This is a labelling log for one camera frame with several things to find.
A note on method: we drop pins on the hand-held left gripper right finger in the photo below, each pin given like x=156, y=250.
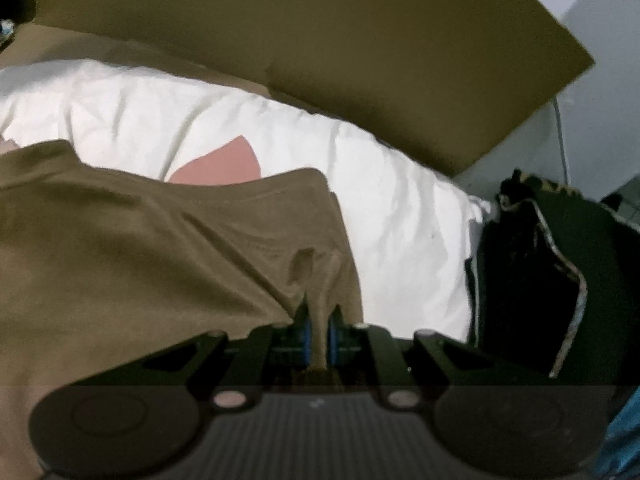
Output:
x=332, y=342

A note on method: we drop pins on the brown printed t-shirt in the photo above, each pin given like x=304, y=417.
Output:
x=150, y=260

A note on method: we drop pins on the white bear-print duvet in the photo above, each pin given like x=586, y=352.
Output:
x=375, y=185

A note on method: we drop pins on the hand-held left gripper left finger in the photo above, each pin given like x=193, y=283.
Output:
x=306, y=340

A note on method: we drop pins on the brown cardboard sheet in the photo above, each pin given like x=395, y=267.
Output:
x=350, y=35

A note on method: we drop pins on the black folded cloth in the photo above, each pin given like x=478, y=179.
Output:
x=525, y=285

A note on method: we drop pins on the blue patterned cloth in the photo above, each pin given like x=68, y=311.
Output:
x=625, y=440

